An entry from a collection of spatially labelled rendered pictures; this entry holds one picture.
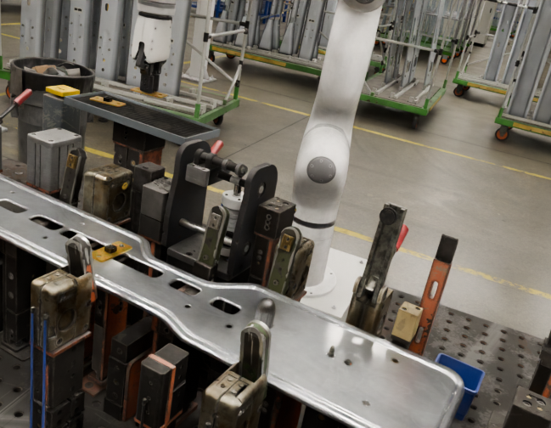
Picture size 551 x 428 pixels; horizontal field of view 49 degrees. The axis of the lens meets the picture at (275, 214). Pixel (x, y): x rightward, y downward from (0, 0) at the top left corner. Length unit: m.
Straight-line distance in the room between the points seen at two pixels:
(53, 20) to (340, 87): 4.73
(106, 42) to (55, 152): 4.27
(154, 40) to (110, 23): 4.20
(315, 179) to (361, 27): 0.35
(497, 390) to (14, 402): 1.08
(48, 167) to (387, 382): 0.87
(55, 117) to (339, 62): 0.74
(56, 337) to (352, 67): 0.81
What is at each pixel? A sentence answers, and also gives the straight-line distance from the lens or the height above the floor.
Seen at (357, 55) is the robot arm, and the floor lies 1.39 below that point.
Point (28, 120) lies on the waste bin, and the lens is 3.96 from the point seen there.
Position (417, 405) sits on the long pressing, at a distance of 0.96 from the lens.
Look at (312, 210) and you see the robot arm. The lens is 1.48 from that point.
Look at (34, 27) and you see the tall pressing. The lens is 5.75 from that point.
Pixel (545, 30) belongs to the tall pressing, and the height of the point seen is 1.29.
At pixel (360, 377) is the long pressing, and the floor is 1.00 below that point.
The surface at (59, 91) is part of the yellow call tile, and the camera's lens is 1.65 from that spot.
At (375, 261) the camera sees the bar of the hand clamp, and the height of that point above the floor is 1.11.
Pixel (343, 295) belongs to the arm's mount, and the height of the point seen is 0.79.
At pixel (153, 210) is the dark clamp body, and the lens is 1.31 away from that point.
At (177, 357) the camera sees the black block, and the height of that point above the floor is 0.99.
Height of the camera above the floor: 1.56
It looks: 23 degrees down
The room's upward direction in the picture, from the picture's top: 10 degrees clockwise
